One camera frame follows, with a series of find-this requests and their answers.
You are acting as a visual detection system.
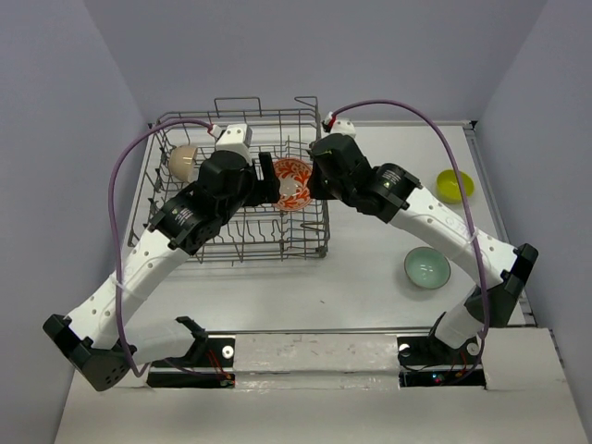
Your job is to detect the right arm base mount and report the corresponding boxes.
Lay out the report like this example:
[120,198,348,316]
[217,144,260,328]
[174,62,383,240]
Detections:
[397,336,486,389]

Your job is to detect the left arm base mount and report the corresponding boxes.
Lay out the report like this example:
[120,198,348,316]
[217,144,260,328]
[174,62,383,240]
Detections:
[146,335,236,389]

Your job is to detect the celadon green bowl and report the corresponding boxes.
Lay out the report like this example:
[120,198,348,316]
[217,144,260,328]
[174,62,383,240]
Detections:
[403,247,451,290]

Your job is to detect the white bowl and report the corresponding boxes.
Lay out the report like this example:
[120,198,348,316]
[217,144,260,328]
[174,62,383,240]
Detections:
[167,145,198,183]

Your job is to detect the yellow-green plastic bowl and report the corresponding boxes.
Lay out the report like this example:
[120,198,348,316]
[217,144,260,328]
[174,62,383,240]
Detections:
[436,169,475,204]

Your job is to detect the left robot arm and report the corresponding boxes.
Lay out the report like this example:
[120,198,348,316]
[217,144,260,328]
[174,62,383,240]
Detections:
[43,150,279,392]

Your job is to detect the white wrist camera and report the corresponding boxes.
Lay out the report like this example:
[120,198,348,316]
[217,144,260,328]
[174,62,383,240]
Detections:
[215,123,253,164]
[321,112,357,139]

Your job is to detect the grey wire dish rack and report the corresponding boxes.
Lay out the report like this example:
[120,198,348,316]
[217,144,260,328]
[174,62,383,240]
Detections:
[124,95,329,265]

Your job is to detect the orange patterned bowl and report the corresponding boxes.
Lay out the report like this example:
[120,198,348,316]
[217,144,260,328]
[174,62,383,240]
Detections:
[274,158,313,212]

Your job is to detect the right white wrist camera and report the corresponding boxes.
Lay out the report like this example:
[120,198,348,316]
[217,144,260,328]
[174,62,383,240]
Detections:
[321,112,357,139]

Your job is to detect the metal rail bar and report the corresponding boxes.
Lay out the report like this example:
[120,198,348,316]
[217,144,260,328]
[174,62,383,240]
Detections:
[207,327,430,335]

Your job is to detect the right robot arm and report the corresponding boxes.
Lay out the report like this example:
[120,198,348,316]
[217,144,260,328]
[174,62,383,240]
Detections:
[308,133,538,363]

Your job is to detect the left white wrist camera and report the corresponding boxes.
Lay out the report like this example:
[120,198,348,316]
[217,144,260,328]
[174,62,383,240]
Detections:
[215,123,253,164]

